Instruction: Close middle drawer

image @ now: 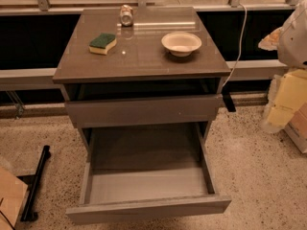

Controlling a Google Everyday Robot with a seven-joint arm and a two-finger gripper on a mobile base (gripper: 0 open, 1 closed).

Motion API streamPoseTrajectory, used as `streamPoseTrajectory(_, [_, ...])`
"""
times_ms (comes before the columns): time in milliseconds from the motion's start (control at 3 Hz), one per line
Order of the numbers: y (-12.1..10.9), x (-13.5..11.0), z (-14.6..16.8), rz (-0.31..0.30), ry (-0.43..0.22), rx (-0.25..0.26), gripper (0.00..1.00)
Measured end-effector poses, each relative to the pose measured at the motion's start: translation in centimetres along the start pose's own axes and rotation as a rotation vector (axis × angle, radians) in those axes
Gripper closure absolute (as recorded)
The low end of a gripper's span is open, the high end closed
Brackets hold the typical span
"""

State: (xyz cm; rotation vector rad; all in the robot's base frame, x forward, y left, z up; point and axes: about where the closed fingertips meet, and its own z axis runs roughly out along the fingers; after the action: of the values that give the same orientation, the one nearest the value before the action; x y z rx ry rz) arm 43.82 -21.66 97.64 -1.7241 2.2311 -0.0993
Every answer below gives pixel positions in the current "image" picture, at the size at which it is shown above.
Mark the grey drawer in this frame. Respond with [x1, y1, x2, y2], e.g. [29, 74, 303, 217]
[65, 95, 222, 127]
[66, 123, 231, 224]

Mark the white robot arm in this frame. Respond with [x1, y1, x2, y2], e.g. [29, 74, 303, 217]
[258, 0, 307, 69]

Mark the grey top drawer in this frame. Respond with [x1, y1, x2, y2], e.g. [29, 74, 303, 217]
[65, 95, 222, 127]

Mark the grey drawer cabinet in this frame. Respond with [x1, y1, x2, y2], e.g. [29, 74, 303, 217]
[53, 7, 229, 145]

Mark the cardboard box right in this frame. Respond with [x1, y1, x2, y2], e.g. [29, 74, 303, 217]
[285, 103, 307, 153]

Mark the white bowl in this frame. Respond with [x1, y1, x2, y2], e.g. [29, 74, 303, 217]
[161, 32, 201, 57]

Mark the crushed metal can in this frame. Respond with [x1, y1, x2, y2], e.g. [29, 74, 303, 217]
[120, 5, 133, 27]

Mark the green yellow sponge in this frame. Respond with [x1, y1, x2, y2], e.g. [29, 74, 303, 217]
[89, 34, 117, 55]

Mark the black metal bar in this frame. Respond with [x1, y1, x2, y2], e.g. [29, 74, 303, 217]
[20, 145, 51, 221]

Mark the cardboard piece left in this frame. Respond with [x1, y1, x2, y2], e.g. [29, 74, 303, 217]
[0, 167, 28, 230]

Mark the white cable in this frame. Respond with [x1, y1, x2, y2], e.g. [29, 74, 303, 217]
[222, 3, 248, 88]

